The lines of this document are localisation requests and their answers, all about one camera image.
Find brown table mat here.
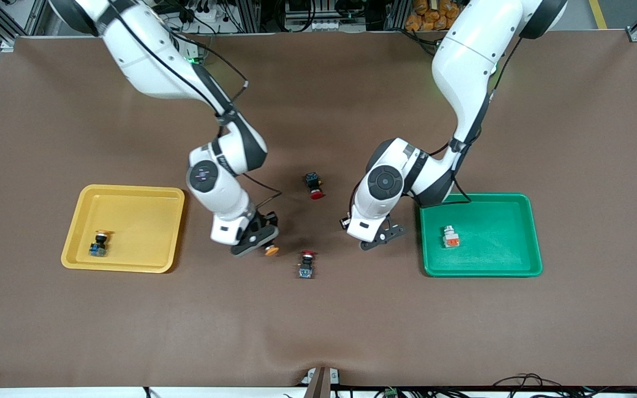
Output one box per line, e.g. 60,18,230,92
0,30,637,389

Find yellow plastic tray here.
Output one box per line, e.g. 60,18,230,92
61,184,185,274

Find metal bracket post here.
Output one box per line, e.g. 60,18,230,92
305,366,340,398

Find red mushroom button blue base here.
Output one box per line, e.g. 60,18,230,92
304,172,326,200

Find white power strip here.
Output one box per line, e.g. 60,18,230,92
305,19,353,33

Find green plastic tray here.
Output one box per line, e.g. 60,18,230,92
419,192,544,277

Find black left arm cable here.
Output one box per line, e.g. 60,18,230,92
346,33,524,222

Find yellow push button blue base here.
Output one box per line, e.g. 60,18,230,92
88,230,112,258

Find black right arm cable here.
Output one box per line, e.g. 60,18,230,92
108,0,283,222

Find red mushroom button grey base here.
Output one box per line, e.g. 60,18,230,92
297,250,317,280

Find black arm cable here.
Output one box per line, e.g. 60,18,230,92
108,0,283,222
346,33,524,222

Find bag of orange items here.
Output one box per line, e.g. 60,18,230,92
405,0,453,32

